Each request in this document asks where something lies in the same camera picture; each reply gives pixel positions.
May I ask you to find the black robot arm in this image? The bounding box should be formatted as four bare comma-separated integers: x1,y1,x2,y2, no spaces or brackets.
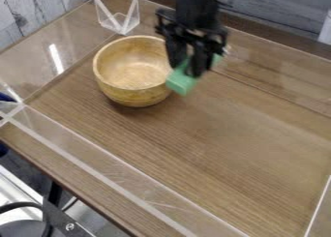
155,0,228,77

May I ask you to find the black cable loop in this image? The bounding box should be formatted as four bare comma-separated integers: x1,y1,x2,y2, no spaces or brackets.
0,201,56,237

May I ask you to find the green rectangular block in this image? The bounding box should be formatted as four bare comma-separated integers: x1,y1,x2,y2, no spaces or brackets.
166,54,224,96

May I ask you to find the clear acrylic front wall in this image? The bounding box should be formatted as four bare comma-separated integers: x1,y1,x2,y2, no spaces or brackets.
0,92,248,237

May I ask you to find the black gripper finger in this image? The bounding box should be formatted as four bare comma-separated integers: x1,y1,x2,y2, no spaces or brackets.
190,41,214,77
166,35,187,68

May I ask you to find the black metal base plate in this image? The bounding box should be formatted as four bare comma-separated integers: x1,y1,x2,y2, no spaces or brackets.
41,200,96,237

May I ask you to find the black table leg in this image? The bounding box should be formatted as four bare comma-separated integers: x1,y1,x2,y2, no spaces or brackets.
48,182,63,207

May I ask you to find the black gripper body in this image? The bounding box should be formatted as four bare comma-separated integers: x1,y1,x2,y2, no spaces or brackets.
155,0,228,55

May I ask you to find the clear acrylic corner bracket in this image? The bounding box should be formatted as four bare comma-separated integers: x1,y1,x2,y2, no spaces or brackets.
95,0,140,36

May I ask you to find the light wooden bowl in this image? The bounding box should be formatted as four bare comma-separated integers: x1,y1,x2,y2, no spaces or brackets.
92,35,172,107

